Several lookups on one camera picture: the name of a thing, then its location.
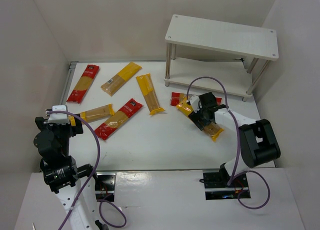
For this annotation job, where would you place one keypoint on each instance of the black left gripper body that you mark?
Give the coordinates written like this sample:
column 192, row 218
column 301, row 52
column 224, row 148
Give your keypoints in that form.
column 75, row 126

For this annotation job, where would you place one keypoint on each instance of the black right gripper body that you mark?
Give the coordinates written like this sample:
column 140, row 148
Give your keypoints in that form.
column 200, row 119

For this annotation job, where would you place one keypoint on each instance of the yellow Pastatime bag front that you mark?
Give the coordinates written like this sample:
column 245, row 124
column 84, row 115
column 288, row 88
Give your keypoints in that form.
column 212, row 130

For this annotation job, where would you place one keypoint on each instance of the yellow pastatime bag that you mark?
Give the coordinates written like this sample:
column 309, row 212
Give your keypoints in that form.
column 212, row 130
column 99, row 113

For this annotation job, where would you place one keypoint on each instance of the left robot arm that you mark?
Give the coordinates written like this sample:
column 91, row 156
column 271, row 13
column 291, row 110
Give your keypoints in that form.
column 73, row 186

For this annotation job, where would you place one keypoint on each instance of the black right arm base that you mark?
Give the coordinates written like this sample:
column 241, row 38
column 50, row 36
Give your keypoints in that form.
column 216, row 189

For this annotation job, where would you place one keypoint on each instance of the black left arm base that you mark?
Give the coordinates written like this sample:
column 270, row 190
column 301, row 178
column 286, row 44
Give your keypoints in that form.
column 105, row 186

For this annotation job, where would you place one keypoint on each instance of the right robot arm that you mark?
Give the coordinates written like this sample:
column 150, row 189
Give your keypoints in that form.
column 256, row 141

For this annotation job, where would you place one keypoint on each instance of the red spaghetti bag near shelf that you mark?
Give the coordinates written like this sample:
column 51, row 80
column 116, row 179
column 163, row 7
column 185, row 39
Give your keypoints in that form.
column 175, row 98

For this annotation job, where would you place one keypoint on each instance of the white two-tier shelf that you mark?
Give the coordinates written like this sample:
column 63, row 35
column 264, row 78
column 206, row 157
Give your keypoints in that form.
column 242, row 52

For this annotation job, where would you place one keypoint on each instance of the red spaghetti bag far left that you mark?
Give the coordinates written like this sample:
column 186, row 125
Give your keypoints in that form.
column 83, row 85

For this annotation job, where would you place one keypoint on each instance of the yellow Pastatime bag left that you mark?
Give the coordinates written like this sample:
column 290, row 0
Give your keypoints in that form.
column 99, row 113

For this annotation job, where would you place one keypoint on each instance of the yellow spaghetti bag centre upright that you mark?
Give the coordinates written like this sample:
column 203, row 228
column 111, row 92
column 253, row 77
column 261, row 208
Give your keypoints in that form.
column 147, row 88

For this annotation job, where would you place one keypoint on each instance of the red spaghetti bag centre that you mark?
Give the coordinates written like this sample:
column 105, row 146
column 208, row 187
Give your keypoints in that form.
column 107, row 128

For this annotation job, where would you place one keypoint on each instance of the yellow spaghetti bag with barcode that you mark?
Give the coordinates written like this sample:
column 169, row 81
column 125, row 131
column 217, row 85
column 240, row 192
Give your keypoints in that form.
column 121, row 78

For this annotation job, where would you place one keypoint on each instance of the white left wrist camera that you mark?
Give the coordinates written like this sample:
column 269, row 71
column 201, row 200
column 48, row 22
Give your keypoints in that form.
column 57, row 118

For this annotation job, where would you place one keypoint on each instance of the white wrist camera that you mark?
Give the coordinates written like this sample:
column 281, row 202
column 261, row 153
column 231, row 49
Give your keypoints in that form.
column 57, row 118
column 194, row 102

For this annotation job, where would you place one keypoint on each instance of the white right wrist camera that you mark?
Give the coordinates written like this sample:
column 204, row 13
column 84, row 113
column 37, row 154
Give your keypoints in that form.
column 194, row 102

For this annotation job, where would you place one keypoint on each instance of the aluminium table edge rail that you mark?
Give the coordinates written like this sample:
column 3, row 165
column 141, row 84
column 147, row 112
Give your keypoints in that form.
column 67, row 83

